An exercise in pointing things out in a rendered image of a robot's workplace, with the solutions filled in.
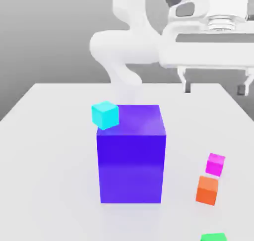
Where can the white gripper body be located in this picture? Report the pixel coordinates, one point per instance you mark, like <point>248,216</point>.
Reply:
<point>208,54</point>

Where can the small magenta cube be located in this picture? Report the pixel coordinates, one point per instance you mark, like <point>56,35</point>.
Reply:
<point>215,165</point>

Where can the large purple box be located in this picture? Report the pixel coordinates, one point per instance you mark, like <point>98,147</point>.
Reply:
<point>131,165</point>

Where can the small cyan cube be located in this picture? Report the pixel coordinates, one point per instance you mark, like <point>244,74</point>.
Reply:
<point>105,116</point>

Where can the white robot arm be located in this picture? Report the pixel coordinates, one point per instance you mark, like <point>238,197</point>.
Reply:
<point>127,48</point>

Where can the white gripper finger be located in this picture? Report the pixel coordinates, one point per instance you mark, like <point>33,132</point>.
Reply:
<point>183,78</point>
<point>247,82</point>

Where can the small orange cube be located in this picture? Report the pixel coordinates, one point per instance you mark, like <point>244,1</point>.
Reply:
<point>207,191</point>

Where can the small green cube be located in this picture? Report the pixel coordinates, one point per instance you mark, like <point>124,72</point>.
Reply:
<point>213,237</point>

